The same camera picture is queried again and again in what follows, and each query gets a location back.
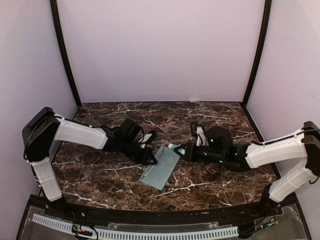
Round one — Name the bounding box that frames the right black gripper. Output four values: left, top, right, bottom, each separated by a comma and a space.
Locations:
174, 141, 226, 165

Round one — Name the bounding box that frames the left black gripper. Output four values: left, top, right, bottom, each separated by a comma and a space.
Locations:
120, 138, 157, 165

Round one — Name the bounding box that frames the small glue stick bottle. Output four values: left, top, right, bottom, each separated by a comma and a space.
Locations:
167, 143, 181, 152

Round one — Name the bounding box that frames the light blue envelope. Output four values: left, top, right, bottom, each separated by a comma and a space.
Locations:
138, 145, 180, 191

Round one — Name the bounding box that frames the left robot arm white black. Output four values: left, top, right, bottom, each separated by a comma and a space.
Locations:
22, 107, 158, 218

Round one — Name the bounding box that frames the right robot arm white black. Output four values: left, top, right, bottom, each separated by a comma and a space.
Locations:
168, 121, 320, 217

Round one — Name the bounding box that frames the black front table rail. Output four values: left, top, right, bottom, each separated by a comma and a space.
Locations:
38, 199, 276, 226

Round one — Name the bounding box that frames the white slotted cable duct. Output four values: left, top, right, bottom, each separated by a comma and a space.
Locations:
32, 213, 239, 240

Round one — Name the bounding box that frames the right black frame post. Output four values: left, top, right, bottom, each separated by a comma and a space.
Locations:
241, 0, 272, 109

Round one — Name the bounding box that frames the black frame post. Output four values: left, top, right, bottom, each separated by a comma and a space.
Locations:
241, 0, 272, 109
49, 0, 82, 108

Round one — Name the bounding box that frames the left black frame post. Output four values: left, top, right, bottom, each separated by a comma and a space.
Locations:
49, 0, 82, 108

